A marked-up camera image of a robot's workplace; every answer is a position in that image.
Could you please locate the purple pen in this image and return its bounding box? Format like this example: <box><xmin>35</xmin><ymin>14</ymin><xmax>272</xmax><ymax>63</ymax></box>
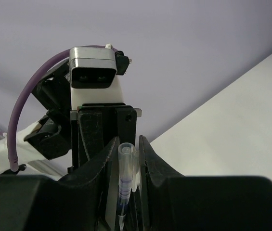
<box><xmin>117</xmin><ymin>142</ymin><xmax>135</xmax><ymax>231</ymax></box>

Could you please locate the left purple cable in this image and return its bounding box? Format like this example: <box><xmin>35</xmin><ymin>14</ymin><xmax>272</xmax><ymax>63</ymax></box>
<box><xmin>0</xmin><ymin>44</ymin><xmax>133</xmax><ymax>173</ymax></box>

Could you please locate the clear pen cap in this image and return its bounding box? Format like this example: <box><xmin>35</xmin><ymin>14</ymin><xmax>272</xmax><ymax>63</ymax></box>
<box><xmin>118</xmin><ymin>142</ymin><xmax>140</xmax><ymax>197</ymax></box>

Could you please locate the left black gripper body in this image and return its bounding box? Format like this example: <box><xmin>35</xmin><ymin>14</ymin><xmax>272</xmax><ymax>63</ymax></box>
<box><xmin>69</xmin><ymin>103</ymin><xmax>138</xmax><ymax>172</ymax></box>

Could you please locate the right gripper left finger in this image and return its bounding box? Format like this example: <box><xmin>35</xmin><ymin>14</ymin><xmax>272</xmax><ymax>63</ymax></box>
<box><xmin>0</xmin><ymin>137</ymin><xmax>119</xmax><ymax>231</ymax></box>

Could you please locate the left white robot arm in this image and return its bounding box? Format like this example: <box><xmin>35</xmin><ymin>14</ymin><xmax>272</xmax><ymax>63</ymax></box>
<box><xmin>16</xmin><ymin>60</ymin><xmax>136</xmax><ymax>170</ymax></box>

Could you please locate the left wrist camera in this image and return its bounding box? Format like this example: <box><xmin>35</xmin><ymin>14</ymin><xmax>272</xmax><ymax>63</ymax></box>
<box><xmin>69</xmin><ymin>47</ymin><xmax>117</xmax><ymax>89</ymax></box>

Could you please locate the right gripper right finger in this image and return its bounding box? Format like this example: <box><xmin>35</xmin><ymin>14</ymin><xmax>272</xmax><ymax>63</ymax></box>
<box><xmin>139</xmin><ymin>136</ymin><xmax>272</xmax><ymax>231</ymax></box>

